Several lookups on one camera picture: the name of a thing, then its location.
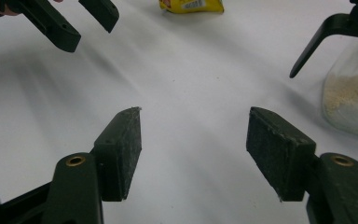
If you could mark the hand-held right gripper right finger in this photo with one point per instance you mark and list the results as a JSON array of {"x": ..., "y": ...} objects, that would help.
[{"x": 279, "y": 152}]

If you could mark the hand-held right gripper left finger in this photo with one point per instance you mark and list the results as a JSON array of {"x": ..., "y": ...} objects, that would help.
[{"x": 119, "y": 155}]

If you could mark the yellow seasoning pouch green cap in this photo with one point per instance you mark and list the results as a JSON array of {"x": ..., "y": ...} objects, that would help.
[{"x": 192, "y": 6}]

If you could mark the glass jar with black lid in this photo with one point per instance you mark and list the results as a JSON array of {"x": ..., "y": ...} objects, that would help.
[{"x": 351, "y": 96}]

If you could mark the white table sheet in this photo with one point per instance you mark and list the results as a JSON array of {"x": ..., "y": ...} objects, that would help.
[{"x": 192, "y": 77}]

